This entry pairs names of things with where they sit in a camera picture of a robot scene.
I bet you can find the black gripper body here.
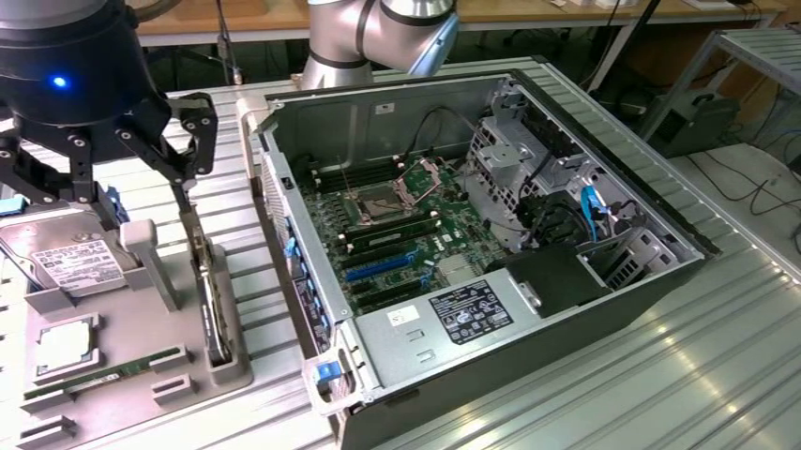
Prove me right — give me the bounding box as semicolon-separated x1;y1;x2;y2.
0;7;173;163

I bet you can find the graphics card with metal bracket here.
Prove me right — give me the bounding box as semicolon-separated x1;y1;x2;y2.
180;201;242;372

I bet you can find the silver hard disk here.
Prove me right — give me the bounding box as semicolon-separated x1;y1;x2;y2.
0;218;137;300

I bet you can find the thin metal locking lever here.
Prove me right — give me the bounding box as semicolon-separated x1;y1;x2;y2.
336;157;354;196

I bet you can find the CPU socket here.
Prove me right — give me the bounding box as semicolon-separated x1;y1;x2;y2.
345;184;421;222

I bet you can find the metal socket cover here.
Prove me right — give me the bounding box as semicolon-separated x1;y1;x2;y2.
389;157;449;208

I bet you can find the grey plastic parts rack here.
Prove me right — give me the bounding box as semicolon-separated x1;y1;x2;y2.
0;205;254;450

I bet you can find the green RAM stick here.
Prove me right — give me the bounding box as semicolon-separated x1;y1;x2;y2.
21;353;157;400
346;213;443;250

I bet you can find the black long expansion slot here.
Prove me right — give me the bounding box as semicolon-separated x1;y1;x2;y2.
354;286;405;308
348;275;419;296
342;243;409;268

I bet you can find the silver CPU chip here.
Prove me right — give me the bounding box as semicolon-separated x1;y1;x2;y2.
33;321;101;377

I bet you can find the blue long expansion slot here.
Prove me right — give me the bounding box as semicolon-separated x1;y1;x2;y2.
340;255;411;284

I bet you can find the green motherboard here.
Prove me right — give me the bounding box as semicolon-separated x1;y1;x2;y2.
292;154;520;315

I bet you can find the silver metal drive cage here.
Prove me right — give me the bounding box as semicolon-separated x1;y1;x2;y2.
465;93;601;254

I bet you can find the silver power supply box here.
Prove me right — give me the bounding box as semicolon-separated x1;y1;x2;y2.
340;269;543;395

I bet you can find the wooden desk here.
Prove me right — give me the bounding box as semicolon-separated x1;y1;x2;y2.
133;0;787;48

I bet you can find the black plastic shroud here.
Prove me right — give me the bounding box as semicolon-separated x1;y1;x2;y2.
503;246;613;321

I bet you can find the black and silver PC case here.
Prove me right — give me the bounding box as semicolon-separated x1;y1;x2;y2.
240;67;720;450

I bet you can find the black equipment box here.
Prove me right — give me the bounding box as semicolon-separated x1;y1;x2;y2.
649;93;743;158

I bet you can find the blue plastic disk bracket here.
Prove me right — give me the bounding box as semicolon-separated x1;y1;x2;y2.
0;186;130;224

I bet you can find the black hanging cable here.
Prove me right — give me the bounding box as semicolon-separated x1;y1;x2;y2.
213;0;244;86

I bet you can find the black data wire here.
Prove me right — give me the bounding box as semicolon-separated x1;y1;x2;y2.
403;106;480;163

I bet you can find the black power wire bundle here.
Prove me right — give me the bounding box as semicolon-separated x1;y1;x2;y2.
516;190;584;250

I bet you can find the blue data wire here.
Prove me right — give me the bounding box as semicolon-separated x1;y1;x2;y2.
579;185;607;243

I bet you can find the grey metal shelf frame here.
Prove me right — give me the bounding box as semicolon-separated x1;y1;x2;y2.
643;27;801;142

